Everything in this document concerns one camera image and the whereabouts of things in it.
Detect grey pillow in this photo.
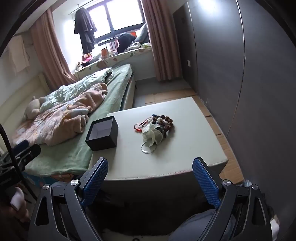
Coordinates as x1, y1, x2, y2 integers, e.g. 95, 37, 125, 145
134, 23, 148, 43

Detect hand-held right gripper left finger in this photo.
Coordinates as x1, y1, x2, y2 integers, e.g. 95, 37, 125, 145
28, 157, 109, 241

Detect dark hanging clothes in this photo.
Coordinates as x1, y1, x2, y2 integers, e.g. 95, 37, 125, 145
74, 7, 97, 54

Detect white towel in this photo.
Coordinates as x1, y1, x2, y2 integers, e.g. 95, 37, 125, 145
5, 37, 30, 75

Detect beige plush toy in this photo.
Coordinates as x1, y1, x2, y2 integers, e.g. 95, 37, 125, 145
23, 96, 48, 120

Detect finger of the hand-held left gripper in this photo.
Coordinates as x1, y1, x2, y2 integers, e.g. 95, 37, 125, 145
13, 140, 41, 165

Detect red string bracelet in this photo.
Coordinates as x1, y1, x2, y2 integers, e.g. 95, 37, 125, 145
134, 118, 151, 134

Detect white bed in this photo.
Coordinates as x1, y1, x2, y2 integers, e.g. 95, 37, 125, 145
0, 64, 137, 183

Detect silver bangle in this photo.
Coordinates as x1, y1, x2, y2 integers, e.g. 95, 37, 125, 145
141, 141, 159, 154

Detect patterned window seat cushion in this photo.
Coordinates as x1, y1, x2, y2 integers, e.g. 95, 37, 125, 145
74, 43, 153, 80

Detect peach blanket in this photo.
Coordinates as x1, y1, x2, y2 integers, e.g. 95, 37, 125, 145
11, 82, 109, 146

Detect white flower hair tie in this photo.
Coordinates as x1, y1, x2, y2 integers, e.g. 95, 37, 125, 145
142, 123, 165, 149

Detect black cable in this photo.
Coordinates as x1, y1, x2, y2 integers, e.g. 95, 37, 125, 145
0, 123, 38, 202

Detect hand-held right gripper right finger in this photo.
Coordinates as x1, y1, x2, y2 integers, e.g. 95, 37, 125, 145
192, 157, 273, 241

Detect person's left hand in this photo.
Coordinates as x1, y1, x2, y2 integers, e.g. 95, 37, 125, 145
0, 186, 31, 223

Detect black bag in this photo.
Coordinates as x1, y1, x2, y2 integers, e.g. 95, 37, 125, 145
117, 32, 137, 54

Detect person's grey pants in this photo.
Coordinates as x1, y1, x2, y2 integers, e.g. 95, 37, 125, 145
169, 207, 219, 241

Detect pale floral quilt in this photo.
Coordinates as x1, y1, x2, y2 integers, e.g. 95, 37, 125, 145
39, 67, 114, 112

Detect green bedsheet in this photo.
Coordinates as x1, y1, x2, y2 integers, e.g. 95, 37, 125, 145
23, 64, 134, 175

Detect brown bead bracelet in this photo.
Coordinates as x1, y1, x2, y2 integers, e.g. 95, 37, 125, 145
157, 114, 174, 134

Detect pink plush toy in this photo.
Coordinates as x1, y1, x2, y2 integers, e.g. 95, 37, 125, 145
81, 53, 93, 65

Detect window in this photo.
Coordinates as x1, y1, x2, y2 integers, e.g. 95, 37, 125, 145
52, 0, 146, 43

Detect black jewelry box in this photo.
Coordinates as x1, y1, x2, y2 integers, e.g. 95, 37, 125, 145
85, 115, 119, 151

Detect pink curtain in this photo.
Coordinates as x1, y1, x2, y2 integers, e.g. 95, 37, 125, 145
30, 7, 78, 91
141, 0, 182, 81

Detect grey wardrobe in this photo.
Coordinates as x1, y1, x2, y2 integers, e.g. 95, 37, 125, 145
172, 0, 296, 209

